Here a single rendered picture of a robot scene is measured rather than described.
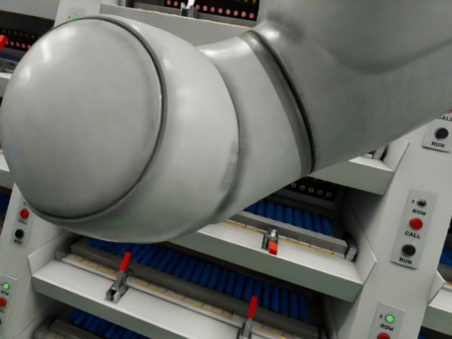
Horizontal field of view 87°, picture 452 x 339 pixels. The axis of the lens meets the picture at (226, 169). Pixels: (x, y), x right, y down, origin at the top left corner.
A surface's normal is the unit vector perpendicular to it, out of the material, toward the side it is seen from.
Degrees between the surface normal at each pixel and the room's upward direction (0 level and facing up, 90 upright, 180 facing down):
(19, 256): 90
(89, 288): 23
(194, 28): 113
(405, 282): 90
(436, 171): 90
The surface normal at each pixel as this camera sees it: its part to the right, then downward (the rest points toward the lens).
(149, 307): 0.18, -0.90
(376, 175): -0.25, 0.35
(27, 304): 0.95, 0.26
